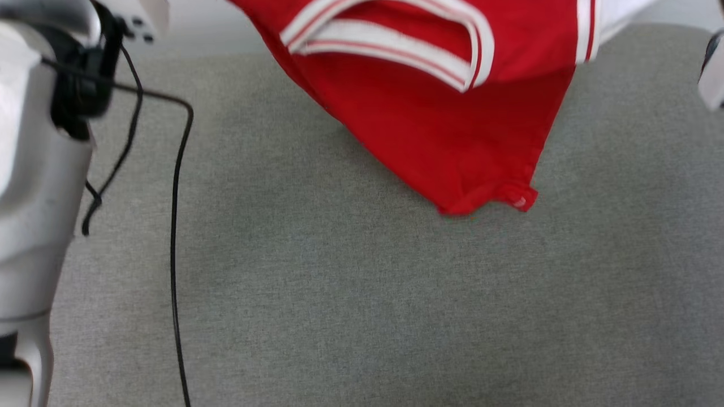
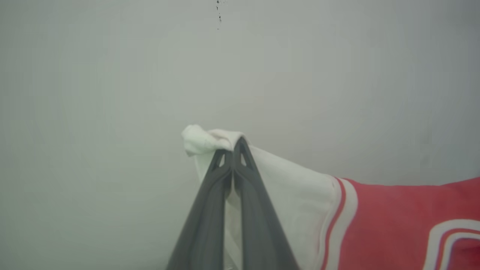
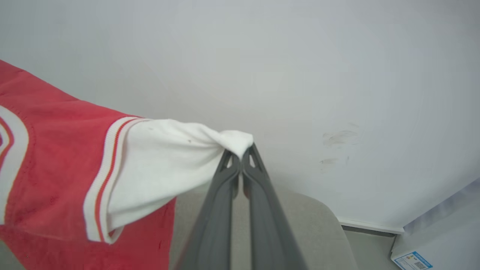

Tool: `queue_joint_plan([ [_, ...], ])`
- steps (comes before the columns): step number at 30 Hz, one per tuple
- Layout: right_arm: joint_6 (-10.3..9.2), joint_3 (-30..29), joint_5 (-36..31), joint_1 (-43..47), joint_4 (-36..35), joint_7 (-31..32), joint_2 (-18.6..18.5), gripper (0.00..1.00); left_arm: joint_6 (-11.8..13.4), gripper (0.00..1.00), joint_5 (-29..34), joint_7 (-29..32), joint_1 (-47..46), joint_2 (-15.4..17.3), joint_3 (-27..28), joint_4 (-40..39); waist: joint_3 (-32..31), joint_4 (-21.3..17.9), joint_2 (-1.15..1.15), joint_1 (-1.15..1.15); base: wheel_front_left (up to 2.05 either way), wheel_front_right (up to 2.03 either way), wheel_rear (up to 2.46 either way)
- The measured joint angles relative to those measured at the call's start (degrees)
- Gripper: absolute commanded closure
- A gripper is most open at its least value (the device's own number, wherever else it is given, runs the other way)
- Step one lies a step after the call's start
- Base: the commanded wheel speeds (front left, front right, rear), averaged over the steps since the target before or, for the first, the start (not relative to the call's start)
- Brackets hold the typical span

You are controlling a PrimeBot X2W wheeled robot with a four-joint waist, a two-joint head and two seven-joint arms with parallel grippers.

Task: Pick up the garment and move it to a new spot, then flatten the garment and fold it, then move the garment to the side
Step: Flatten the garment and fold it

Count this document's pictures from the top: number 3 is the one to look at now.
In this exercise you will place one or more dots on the red and white jersey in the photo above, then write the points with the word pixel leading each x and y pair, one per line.
pixel 63 168

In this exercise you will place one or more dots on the white box with blue label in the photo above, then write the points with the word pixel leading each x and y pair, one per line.
pixel 446 232

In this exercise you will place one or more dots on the white baseboard strip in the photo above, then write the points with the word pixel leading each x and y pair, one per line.
pixel 371 225

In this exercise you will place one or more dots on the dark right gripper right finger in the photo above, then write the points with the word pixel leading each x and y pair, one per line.
pixel 268 232

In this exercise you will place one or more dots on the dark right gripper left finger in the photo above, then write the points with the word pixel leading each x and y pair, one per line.
pixel 213 225

